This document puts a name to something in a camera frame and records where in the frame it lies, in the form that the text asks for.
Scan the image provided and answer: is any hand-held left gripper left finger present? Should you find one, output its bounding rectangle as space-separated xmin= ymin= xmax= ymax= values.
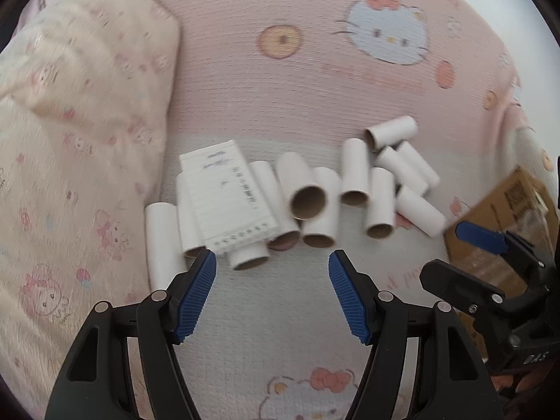
xmin=44 ymin=248 xmax=218 ymax=420

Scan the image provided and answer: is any pile of white paper tubes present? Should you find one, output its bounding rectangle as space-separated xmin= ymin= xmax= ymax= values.
xmin=144 ymin=116 xmax=447 ymax=292

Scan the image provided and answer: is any pink printed blanket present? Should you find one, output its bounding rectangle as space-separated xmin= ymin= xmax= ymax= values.
xmin=26 ymin=0 xmax=560 ymax=420

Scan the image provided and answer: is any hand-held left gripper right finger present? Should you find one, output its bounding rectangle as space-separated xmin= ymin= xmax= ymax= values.
xmin=328 ymin=249 xmax=504 ymax=420

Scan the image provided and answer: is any white spiral notepad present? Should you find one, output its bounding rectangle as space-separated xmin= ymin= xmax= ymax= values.
xmin=177 ymin=140 xmax=281 ymax=257

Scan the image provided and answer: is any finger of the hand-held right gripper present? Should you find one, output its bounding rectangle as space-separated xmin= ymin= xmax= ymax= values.
xmin=419 ymin=259 xmax=510 ymax=329
xmin=455 ymin=222 xmax=547 ymax=273

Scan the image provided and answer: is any brown cardboard box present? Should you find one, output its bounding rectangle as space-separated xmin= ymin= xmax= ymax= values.
xmin=443 ymin=165 xmax=560 ymax=362

